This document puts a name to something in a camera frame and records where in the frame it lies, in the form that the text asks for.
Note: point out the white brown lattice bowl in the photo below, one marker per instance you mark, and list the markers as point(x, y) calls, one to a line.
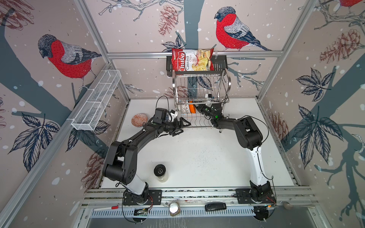
point(182, 108)

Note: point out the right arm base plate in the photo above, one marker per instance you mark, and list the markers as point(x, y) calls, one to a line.
point(249, 196)

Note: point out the green patterned bowl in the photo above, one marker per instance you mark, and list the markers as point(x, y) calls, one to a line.
point(187, 108)

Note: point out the orange plastic bowl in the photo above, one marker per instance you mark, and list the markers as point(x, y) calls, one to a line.
point(192, 107)

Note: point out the steel two-tier dish rack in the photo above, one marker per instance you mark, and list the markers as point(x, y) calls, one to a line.
point(194, 85)

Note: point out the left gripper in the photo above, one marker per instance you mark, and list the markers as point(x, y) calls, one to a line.
point(176, 127)

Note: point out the round silver object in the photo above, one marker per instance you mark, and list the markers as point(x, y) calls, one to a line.
point(174, 208)

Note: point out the white wire wall basket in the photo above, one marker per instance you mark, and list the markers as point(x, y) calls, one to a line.
point(92, 110)

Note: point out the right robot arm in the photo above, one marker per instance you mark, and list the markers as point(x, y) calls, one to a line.
point(251, 139)

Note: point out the black lidded glass jar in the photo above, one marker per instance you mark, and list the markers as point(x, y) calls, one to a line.
point(161, 173)

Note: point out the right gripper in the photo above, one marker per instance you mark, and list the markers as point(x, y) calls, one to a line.
point(201, 107)

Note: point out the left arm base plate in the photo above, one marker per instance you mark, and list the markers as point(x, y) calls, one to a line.
point(152, 197)

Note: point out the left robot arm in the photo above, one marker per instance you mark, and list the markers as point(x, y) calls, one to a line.
point(120, 163)

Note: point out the red patterned bowl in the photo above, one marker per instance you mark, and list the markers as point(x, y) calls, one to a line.
point(139, 120)

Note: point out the black remote device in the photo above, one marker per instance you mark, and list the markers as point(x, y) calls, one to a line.
point(216, 206)

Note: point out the red cassava chips bag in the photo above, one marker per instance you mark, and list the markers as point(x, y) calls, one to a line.
point(192, 59)

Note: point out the black wall basket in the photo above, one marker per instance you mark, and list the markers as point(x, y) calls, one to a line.
point(218, 62)

